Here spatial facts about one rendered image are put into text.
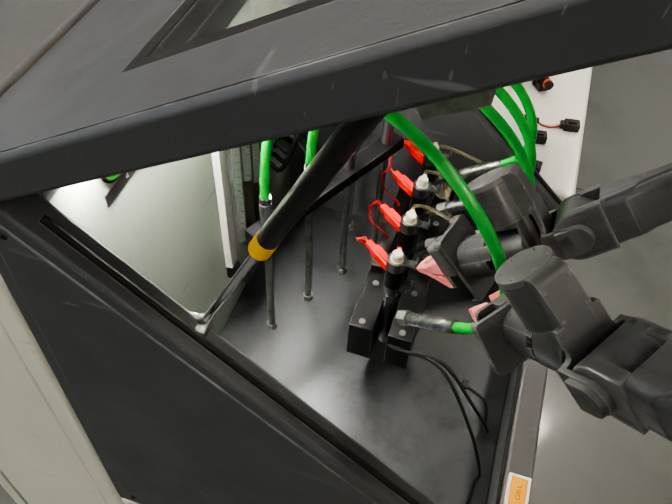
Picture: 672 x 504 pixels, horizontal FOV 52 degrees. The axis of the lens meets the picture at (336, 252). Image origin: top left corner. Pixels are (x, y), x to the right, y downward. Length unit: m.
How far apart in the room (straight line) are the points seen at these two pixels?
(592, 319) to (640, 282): 1.98
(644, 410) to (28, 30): 0.62
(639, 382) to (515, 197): 0.33
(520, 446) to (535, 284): 0.48
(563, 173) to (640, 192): 0.57
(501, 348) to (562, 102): 0.88
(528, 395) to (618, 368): 0.51
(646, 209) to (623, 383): 0.29
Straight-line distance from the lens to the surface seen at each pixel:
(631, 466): 2.23
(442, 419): 1.18
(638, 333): 0.62
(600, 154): 3.04
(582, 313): 0.64
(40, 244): 0.63
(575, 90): 1.59
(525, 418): 1.08
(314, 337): 1.24
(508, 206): 0.84
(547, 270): 0.62
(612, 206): 0.82
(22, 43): 0.71
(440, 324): 0.88
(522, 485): 1.02
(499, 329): 0.74
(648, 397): 0.57
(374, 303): 1.10
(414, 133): 0.71
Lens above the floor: 1.87
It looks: 50 degrees down
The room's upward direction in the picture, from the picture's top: 4 degrees clockwise
